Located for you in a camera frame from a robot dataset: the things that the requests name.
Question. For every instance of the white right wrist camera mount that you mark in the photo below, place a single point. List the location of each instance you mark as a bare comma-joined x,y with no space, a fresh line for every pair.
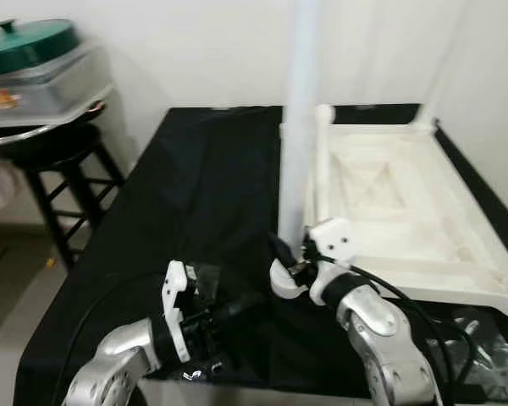
332,237

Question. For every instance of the clear plastic storage box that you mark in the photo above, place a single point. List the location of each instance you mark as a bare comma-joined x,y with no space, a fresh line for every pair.
34,76

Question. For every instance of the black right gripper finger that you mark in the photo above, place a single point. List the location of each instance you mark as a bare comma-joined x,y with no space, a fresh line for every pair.
279,249

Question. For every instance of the black round basin stand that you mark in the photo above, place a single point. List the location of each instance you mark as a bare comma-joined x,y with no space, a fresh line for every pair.
59,161

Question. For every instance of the white plastic table top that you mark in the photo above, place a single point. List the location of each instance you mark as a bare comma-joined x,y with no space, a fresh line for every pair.
389,220

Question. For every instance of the black tablecloth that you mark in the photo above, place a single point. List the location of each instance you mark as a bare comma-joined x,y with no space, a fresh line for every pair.
195,186

